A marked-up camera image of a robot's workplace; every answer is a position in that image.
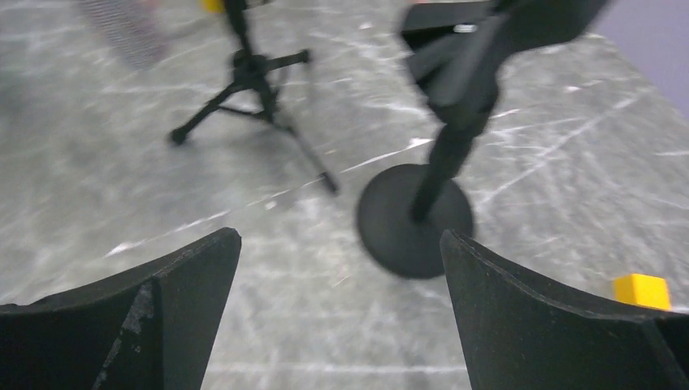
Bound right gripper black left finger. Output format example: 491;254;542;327
1;227;241;389

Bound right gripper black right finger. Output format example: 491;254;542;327
440;231;688;389

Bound black shock mount tripod stand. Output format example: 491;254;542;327
167;0;341;196

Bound black round-base clip mic stand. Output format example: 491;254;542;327
356;0;607;280

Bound glitter silver toy microphone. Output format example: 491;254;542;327
76;0;167;70

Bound yellow cube near music stand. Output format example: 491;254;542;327
199;0;224;14

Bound yellow cube near teal microphone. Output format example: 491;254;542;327
613;273;672;311

